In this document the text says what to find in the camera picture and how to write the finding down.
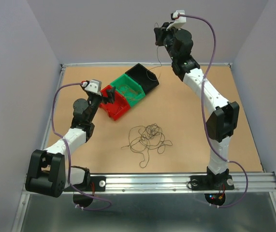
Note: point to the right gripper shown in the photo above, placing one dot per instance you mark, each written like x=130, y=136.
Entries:
x=160, y=32

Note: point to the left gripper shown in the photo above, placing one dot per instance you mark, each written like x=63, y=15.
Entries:
x=109, y=98

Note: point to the red plastic bin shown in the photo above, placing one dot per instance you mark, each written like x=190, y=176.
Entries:
x=117, y=109

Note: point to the green plastic bin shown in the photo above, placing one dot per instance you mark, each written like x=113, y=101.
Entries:
x=129, y=89

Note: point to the black plastic bin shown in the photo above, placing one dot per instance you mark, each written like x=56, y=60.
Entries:
x=144, y=77

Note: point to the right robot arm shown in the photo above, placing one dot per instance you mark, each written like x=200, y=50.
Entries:
x=220, y=116

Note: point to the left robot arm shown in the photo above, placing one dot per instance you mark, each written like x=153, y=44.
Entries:
x=47, y=173

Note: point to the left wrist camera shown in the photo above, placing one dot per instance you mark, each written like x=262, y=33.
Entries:
x=93, y=86

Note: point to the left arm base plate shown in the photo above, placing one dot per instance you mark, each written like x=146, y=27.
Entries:
x=96, y=184

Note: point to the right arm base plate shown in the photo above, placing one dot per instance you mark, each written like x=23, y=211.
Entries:
x=208, y=182

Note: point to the aluminium rail frame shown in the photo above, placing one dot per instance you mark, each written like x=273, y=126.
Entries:
x=154, y=147

